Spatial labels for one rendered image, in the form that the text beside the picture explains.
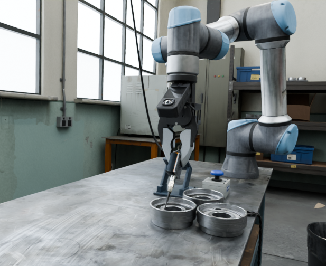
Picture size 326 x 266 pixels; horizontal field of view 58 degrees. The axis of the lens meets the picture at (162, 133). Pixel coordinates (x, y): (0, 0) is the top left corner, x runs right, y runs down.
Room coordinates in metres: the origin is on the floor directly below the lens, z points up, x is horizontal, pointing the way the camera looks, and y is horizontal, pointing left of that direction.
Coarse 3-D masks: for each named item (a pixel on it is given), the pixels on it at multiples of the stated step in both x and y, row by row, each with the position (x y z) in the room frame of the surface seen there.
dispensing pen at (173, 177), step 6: (180, 144) 0.70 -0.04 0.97; (180, 150) 0.69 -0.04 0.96; (174, 156) 0.67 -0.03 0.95; (174, 162) 0.66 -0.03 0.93; (168, 168) 0.65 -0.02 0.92; (168, 174) 0.67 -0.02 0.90; (174, 174) 0.66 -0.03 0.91; (174, 180) 0.65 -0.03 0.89; (168, 192) 0.64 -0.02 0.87; (168, 198) 0.63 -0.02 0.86
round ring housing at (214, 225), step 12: (204, 204) 0.65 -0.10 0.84; (216, 204) 0.67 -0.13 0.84; (228, 204) 0.66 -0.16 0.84; (204, 216) 0.58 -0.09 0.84; (216, 216) 0.63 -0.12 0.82; (228, 216) 0.63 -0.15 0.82; (240, 216) 0.62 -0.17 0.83; (204, 228) 0.59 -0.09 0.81; (216, 228) 0.57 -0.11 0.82; (228, 228) 0.56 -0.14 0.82; (240, 228) 0.57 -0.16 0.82
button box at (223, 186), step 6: (204, 180) 0.87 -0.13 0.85; (210, 180) 0.87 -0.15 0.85; (216, 180) 0.87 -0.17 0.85; (222, 180) 0.88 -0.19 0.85; (228, 180) 0.88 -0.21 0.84; (204, 186) 0.86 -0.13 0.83; (210, 186) 0.86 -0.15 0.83; (216, 186) 0.85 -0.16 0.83; (222, 186) 0.84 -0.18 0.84; (228, 186) 0.87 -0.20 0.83; (222, 192) 0.84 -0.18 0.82; (228, 192) 0.88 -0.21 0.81
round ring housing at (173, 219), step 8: (152, 200) 0.67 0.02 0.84; (160, 200) 0.69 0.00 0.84; (176, 200) 0.70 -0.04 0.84; (184, 200) 0.69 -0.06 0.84; (152, 208) 0.62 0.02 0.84; (160, 208) 0.65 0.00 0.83; (168, 208) 0.66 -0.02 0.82; (176, 208) 0.66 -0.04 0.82; (184, 208) 0.65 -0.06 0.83; (192, 208) 0.62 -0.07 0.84; (152, 216) 0.62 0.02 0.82; (160, 216) 0.60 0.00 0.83; (168, 216) 0.60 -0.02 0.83; (176, 216) 0.60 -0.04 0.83; (184, 216) 0.60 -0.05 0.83; (192, 216) 0.62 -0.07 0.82; (160, 224) 0.61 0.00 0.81; (168, 224) 0.60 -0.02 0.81; (176, 224) 0.60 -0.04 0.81; (184, 224) 0.61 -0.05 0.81
